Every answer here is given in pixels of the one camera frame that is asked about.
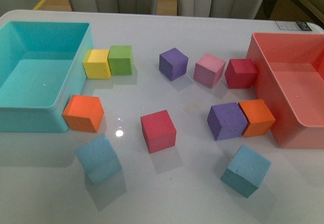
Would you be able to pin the light blue foam cube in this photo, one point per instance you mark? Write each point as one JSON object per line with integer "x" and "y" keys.
{"x": 98, "y": 158}
{"x": 246, "y": 171}

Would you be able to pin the red foam cube front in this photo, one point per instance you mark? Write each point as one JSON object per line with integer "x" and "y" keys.
{"x": 158, "y": 130}

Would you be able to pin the purple foam cube rear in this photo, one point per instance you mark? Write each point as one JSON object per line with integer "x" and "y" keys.
{"x": 173, "y": 63}

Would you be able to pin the purple foam cube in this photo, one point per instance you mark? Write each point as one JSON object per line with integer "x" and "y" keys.
{"x": 173, "y": 63}
{"x": 226, "y": 121}

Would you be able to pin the pink foam cube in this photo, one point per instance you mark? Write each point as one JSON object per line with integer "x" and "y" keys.
{"x": 208, "y": 70}

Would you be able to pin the green foam cube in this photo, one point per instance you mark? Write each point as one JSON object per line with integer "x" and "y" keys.
{"x": 120, "y": 60}

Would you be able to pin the purple foam cube front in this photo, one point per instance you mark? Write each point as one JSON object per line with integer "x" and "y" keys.
{"x": 226, "y": 121}

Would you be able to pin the yellow foam cube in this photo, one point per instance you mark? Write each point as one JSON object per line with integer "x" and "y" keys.
{"x": 96, "y": 64}

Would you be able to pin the orange foam cube left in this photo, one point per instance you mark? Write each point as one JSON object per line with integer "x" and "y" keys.
{"x": 83, "y": 113}

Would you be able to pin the orange foam cube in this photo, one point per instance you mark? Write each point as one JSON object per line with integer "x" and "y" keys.
{"x": 259, "y": 117}
{"x": 83, "y": 113}

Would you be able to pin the dark red foam cube rear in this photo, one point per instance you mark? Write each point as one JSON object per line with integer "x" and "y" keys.
{"x": 240, "y": 73}

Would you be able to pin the orange foam cube right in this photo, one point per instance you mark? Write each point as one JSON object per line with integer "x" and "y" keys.
{"x": 259, "y": 117}

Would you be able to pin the teal plastic bin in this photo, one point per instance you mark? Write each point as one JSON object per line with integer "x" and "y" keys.
{"x": 41, "y": 68}

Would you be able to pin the coral pink plastic bin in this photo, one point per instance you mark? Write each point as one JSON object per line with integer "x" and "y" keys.
{"x": 290, "y": 81}

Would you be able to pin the black white table label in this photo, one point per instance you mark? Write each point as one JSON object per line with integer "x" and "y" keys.
{"x": 296, "y": 26}

